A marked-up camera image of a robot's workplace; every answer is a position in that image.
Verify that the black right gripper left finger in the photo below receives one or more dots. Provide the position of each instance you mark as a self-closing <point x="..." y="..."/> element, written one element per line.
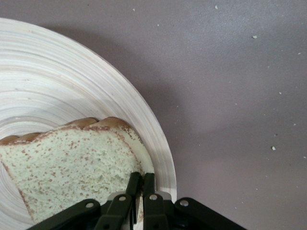
<point x="115" y="210"/>

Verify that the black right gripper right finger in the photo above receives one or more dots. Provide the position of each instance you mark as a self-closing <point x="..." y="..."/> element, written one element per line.
<point x="153" y="213"/>

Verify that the slice of bread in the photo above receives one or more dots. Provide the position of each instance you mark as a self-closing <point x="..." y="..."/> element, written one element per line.
<point x="72" y="167"/>

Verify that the round wooden plate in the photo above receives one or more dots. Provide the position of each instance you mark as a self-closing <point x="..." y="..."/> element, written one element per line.
<point x="60" y="83"/>

